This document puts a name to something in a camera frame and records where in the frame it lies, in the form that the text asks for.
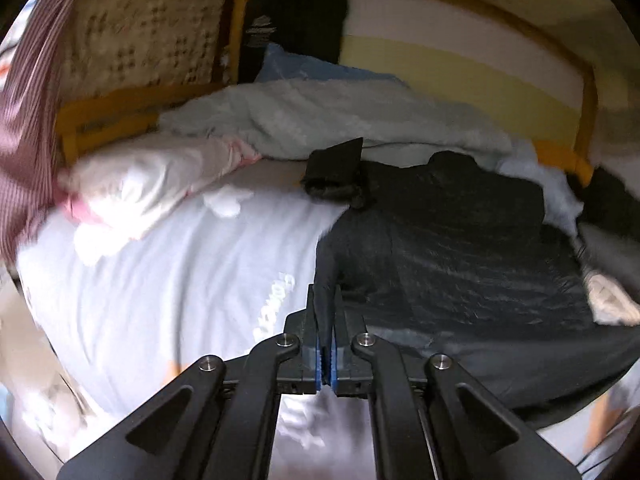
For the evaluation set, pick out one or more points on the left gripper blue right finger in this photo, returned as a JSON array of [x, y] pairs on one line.
[[350, 375]]

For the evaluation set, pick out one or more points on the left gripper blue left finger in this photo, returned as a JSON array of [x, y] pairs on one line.
[[300, 373]]

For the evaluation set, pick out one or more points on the black puffer down jacket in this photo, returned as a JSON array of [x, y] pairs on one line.
[[449, 257]]

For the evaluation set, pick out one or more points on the grey-green quilt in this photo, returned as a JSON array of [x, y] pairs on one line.
[[288, 119]]

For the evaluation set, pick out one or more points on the white pink pillow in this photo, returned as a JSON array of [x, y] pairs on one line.
[[125, 189]]

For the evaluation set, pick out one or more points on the folded cream garment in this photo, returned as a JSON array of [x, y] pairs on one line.
[[609, 303]]

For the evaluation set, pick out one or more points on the light blue duvet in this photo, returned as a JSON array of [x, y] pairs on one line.
[[561, 206]]

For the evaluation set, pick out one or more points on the orange pillow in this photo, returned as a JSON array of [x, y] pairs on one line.
[[554, 155]]

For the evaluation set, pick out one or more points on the black coat in corner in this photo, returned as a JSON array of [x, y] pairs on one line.
[[608, 204]]

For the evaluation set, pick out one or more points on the blue pillow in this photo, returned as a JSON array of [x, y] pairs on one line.
[[281, 65]]

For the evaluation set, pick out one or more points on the striped maroon curtain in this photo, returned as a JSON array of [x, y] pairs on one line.
[[28, 104]]

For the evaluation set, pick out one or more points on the black hanging bag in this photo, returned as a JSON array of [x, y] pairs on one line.
[[306, 27]]

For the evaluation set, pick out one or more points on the brown patterned curtain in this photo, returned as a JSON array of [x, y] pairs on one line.
[[113, 44]]

